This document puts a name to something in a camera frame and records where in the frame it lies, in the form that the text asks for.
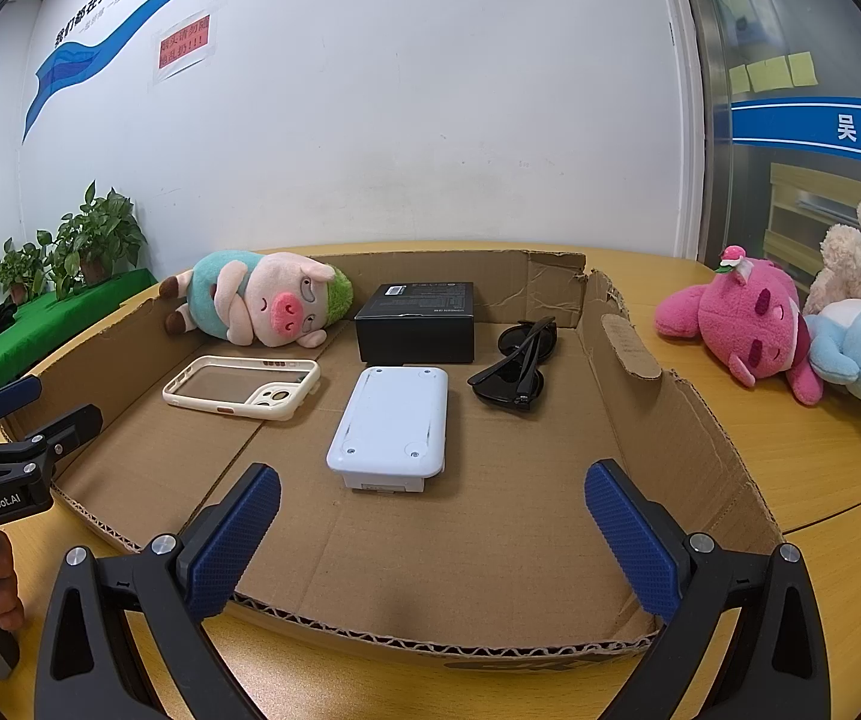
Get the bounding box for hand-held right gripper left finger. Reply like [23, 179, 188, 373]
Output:
[34, 463, 283, 720]

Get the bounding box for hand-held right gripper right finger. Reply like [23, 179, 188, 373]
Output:
[584, 457, 830, 720]

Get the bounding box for cardboard box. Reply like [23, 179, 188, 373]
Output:
[0, 246, 785, 672]

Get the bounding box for black printed box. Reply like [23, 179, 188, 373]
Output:
[353, 281, 476, 365]

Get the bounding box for green cloth covered table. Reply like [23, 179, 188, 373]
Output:
[0, 268, 160, 410]

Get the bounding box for small potted green plant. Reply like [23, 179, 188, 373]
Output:
[0, 231, 52, 307]

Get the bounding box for beige phone case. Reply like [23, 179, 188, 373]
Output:
[162, 355, 322, 421]

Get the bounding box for large potted green plant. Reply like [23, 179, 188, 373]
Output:
[47, 180, 148, 293]

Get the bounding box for black sunglasses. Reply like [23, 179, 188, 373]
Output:
[467, 317, 559, 412]

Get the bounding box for white plastic device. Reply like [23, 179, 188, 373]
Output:
[325, 365, 451, 497]

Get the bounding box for pig plush toy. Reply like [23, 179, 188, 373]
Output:
[158, 251, 354, 350]

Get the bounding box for pink plush toy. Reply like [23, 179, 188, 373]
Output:
[653, 244, 827, 406]

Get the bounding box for blue plush toy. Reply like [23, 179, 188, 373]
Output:
[803, 298, 861, 410]

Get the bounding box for yellow wooden shelf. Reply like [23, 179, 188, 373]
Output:
[764, 161, 861, 290]

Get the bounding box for beige plush toy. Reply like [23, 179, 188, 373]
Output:
[801, 197, 861, 316]

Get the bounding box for glass partition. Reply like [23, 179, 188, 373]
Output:
[674, 0, 861, 301]

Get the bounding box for blue ribbon wall decal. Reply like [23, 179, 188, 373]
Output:
[21, 0, 371, 143]

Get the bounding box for red wall sign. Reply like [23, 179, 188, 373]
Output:
[151, 11, 217, 83]

